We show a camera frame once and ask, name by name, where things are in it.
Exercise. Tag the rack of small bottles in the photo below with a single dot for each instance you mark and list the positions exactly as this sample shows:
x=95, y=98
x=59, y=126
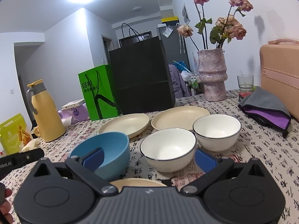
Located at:
x=193, y=81

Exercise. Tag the dried pink roses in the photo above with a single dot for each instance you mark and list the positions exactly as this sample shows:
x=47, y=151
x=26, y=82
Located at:
x=224, y=25

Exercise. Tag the red black small box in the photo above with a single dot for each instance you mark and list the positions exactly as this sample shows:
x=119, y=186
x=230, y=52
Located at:
x=244, y=96

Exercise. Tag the blue bowl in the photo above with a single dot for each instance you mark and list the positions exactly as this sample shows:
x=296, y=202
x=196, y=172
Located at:
x=116, y=154

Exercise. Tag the pink ceramic vase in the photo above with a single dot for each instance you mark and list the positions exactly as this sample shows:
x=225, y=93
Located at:
x=212, y=74

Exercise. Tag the yellow thermos jug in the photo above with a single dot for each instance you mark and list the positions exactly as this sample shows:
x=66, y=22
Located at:
x=48, y=116

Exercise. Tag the person's left hand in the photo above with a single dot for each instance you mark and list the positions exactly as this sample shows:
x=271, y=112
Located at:
x=5, y=212

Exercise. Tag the flat white box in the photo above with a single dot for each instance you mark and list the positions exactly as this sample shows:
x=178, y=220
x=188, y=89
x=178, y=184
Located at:
x=73, y=103

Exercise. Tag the grey interior door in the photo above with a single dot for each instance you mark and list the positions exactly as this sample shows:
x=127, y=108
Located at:
x=106, y=49

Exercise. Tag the lime green snack box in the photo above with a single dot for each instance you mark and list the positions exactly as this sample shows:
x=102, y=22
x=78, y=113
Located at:
x=12, y=135

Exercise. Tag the clear drinking glass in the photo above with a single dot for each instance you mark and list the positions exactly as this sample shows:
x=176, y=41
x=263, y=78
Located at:
x=245, y=84

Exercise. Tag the white bowl with black rim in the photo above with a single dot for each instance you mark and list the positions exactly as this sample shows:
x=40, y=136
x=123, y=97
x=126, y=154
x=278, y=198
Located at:
x=168, y=149
x=217, y=130

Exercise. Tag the yellow mug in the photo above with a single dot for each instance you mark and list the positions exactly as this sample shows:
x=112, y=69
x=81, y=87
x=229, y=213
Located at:
x=36, y=131

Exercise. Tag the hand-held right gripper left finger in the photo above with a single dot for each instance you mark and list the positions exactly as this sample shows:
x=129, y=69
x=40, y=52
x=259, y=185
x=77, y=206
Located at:
x=93, y=159

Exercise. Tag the black paper bag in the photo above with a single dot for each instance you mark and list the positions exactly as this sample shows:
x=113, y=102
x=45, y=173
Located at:
x=142, y=79

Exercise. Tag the white rubber gloves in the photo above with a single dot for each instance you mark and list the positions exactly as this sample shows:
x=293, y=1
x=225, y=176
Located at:
x=31, y=144

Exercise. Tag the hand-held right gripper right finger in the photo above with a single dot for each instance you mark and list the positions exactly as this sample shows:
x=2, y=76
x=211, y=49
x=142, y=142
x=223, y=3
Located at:
x=204, y=159

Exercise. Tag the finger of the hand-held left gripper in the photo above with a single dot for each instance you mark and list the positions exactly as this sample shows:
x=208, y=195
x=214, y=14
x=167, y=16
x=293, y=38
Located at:
x=30, y=156

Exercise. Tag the green paper bag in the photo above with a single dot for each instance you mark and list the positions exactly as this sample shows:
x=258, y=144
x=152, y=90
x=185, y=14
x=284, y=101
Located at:
x=98, y=93

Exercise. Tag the dark entrance door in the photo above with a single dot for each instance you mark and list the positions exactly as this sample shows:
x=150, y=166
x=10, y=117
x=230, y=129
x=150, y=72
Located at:
x=126, y=39

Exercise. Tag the round ceiling lamp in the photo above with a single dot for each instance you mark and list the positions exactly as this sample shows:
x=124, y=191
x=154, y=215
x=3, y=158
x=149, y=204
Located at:
x=137, y=8

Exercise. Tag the tan leather case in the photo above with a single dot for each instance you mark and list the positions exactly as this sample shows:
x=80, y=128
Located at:
x=280, y=79

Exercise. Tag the cream round plate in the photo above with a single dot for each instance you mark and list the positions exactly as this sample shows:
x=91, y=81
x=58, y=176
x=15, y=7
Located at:
x=126, y=123
x=137, y=182
x=177, y=116

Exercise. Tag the calligraphy printed tablecloth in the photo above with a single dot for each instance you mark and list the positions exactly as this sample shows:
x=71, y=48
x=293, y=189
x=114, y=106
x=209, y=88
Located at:
x=257, y=158

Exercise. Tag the purple grey pouch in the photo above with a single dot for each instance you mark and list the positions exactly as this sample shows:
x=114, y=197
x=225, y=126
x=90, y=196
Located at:
x=266, y=107

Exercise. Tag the purple clothing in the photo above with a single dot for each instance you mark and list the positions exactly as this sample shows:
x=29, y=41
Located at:
x=176, y=81

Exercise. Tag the grey refrigerator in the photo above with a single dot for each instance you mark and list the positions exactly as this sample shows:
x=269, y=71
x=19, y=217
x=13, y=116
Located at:
x=172, y=46

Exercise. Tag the purple tissue pack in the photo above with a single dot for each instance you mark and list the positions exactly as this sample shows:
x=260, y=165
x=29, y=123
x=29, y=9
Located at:
x=74, y=115

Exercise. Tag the yellow black box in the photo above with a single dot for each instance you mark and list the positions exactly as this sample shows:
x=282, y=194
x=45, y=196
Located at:
x=170, y=20

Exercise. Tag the wall picture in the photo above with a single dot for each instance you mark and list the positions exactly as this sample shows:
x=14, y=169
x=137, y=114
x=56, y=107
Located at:
x=186, y=12

